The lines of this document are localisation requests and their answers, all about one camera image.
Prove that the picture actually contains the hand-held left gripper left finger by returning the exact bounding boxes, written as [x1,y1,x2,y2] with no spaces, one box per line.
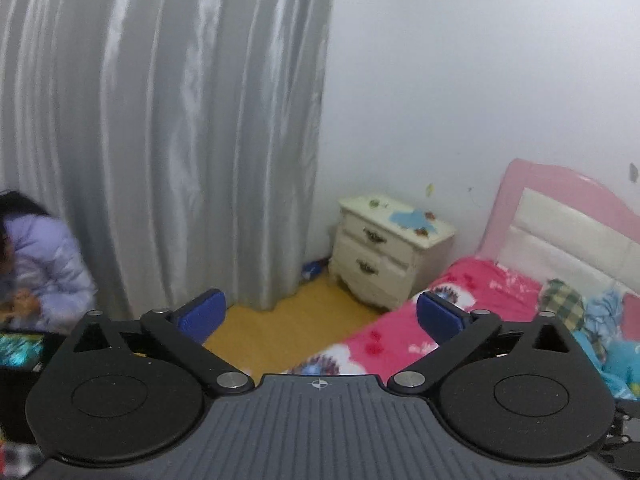
[72,288,254,395]

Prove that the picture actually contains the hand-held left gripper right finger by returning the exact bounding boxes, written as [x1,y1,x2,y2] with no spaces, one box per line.
[387,291,571,395]

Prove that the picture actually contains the pink floral bed blanket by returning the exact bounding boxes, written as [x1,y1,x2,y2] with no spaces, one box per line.
[287,256,546,376]

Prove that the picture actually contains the blue patterned quilt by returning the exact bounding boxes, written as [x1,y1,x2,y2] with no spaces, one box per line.
[572,330,640,401]

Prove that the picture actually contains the cream nightstand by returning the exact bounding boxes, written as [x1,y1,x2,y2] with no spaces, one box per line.
[329,195,457,313]

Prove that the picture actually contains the blue cloth on nightstand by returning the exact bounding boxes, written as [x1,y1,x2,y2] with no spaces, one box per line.
[389,208,440,234]

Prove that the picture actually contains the light blue crumpled cloth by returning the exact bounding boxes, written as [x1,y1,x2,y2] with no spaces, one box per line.
[582,290,626,351]

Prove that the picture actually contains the blue packet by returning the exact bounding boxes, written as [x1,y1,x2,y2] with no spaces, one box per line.
[301,259,330,281]

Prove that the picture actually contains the pink pillow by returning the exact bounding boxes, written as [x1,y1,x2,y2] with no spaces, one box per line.
[622,292,640,333]

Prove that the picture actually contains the plaid pillow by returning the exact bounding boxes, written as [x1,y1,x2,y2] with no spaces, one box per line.
[539,279,586,331]

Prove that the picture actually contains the pink and white headboard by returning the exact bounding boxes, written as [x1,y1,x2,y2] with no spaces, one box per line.
[475,158,640,306]

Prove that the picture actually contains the grey curtain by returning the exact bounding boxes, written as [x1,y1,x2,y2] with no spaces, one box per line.
[0,0,337,333]

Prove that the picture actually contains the tablet with lit screen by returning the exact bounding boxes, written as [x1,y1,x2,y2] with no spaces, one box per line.
[0,332,46,373]

